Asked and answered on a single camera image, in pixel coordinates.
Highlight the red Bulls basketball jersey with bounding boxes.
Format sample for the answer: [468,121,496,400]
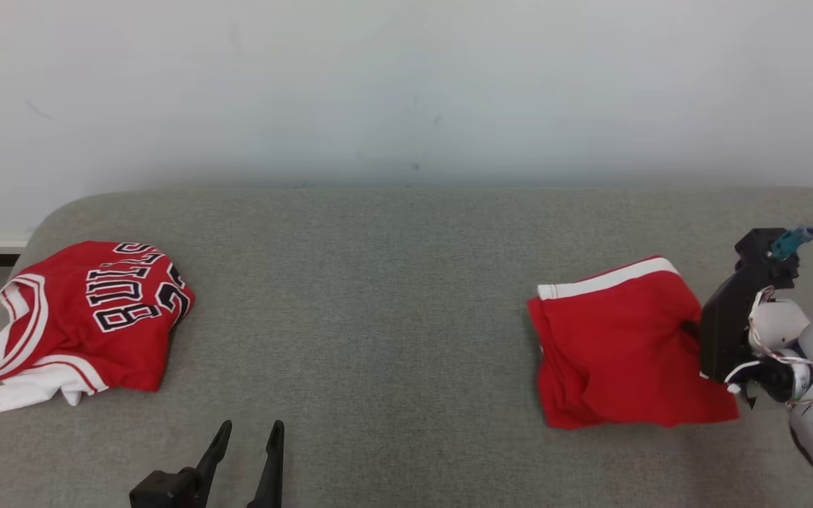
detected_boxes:
[0,241,195,413]

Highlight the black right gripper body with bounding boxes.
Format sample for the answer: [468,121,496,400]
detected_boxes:
[699,272,774,383]

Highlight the red shorts with white stripe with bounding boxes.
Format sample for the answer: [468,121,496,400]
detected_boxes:
[526,256,740,430]

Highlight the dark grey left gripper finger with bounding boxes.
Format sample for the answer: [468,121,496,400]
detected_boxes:
[191,421,233,508]
[248,421,285,508]

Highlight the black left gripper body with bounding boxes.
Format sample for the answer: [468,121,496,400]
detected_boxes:
[129,467,195,508]

